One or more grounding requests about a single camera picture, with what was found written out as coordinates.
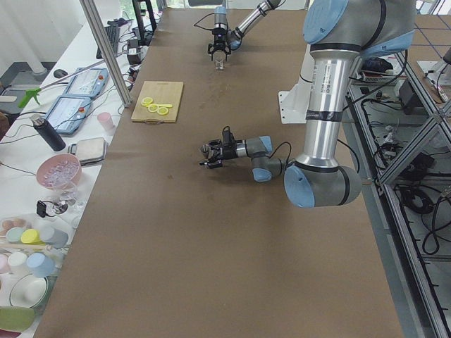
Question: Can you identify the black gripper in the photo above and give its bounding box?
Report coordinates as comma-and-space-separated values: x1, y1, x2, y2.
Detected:
207, 29, 230, 61
199, 139, 238, 168

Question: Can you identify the steel jigger measuring cup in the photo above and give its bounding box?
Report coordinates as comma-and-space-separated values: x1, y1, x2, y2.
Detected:
200, 144, 210, 158

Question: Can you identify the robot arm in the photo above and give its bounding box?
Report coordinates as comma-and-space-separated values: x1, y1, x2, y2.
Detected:
202, 1, 416, 208
207, 0, 282, 59

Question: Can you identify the pink plastic cup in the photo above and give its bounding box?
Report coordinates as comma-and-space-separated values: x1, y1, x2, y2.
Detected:
97, 112, 115, 132

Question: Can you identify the yellow cup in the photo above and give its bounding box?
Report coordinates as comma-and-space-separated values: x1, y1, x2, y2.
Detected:
20, 228, 44, 245

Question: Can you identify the blue cup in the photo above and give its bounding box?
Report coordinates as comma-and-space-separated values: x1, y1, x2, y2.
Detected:
26, 253, 56, 277

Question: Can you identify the wooden cutting board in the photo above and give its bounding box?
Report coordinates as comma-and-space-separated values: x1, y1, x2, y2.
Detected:
131, 81, 184, 123

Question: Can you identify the middle lemon slice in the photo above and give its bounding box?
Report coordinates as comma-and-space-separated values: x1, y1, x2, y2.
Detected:
147, 104, 159, 113

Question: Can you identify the far lemon slice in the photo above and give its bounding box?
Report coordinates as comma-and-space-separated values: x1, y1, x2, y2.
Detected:
141, 97, 154, 107

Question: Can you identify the black keyboard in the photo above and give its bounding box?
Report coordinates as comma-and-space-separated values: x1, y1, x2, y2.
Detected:
104, 25, 120, 56

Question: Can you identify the kitchen scale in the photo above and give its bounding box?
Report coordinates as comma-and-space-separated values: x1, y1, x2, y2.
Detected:
68, 137, 108, 166

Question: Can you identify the upper teach pendant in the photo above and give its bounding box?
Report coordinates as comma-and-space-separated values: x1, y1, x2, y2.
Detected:
64, 68, 109, 99

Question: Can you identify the teach pendant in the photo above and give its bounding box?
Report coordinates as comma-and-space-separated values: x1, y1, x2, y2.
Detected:
64, 68, 109, 99
44, 95, 92, 135

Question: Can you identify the lower teach pendant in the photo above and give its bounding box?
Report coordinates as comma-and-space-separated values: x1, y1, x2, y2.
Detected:
44, 95, 92, 135

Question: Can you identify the pink bowl with ice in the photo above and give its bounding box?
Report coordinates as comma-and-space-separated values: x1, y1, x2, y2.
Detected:
36, 154, 82, 190

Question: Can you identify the computer mouse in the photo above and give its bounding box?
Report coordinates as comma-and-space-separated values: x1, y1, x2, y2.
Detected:
53, 69, 68, 79

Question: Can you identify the black water bottle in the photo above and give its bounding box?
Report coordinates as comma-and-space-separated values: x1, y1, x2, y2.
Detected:
30, 113, 66, 151

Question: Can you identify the green spray bottle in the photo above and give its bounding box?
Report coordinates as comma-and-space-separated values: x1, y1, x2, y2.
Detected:
18, 87, 42, 108

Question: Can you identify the white plate green rim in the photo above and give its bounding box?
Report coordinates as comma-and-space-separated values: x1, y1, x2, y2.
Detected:
9, 275, 49, 308

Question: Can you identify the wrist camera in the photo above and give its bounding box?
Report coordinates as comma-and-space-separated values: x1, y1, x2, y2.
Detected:
222, 126, 235, 147

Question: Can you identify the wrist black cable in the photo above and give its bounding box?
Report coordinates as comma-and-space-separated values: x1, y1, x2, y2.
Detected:
268, 141, 295, 163
193, 13, 216, 33

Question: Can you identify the lemon slice near handle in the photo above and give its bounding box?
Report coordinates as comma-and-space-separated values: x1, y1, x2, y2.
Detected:
157, 107, 169, 115

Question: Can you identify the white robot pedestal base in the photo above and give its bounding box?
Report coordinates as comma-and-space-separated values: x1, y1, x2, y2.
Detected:
278, 45, 314, 124

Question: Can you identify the aluminium frame post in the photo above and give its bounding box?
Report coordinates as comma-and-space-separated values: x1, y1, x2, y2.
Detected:
80, 0, 132, 108

